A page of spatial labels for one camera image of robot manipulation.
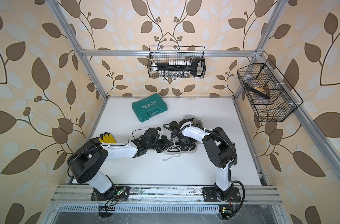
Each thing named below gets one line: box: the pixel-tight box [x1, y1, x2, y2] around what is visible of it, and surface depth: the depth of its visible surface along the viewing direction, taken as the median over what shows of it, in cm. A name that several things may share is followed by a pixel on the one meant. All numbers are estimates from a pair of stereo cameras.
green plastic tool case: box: [131, 93, 168, 123], surface depth 111 cm
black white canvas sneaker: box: [166, 141, 197, 154], surface depth 87 cm
